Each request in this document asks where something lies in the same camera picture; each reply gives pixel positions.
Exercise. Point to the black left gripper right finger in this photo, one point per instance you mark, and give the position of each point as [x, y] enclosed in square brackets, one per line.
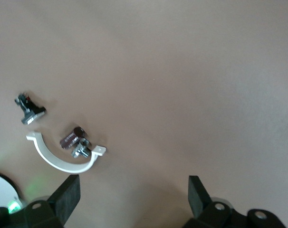
[198, 202]

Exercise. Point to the brown cylinder part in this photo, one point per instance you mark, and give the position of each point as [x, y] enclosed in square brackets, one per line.
[70, 140]

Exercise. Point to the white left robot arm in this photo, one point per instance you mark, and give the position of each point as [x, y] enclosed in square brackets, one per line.
[1, 190]

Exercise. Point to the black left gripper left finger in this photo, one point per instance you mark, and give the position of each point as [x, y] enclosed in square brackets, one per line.
[63, 202]

